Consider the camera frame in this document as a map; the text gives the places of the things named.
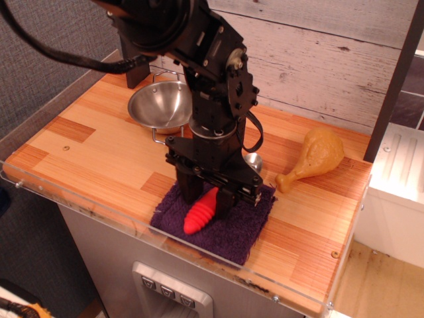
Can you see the silver button panel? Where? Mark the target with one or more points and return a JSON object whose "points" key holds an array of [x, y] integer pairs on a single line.
{"points": [[162, 295]]}

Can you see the red handled metal spoon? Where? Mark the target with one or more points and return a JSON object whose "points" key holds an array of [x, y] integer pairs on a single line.
{"points": [[202, 212]]}

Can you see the toy chicken drumstick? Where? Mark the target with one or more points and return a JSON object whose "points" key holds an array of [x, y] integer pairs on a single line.
{"points": [[322, 151]]}

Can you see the grey toy cabinet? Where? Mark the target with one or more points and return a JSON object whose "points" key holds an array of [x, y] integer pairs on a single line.
{"points": [[109, 265]]}

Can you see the dark grey vertical post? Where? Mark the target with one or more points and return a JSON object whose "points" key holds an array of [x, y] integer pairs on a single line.
{"points": [[402, 67]]}

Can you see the steel bowl with wire handles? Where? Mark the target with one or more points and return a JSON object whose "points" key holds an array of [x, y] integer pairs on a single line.
{"points": [[164, 106]]}

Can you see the purple cloth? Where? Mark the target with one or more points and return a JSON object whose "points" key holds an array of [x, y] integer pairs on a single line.
{"points": [[231, 237]]}

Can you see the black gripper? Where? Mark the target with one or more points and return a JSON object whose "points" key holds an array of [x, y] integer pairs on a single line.
{"points": [[217, 160]]}

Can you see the dark post behind bowl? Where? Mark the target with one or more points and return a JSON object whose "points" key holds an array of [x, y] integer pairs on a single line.
{"points": [[139, 73]]}

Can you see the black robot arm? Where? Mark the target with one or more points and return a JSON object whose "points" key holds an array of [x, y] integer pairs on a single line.
{"points": [[214, 59]]}

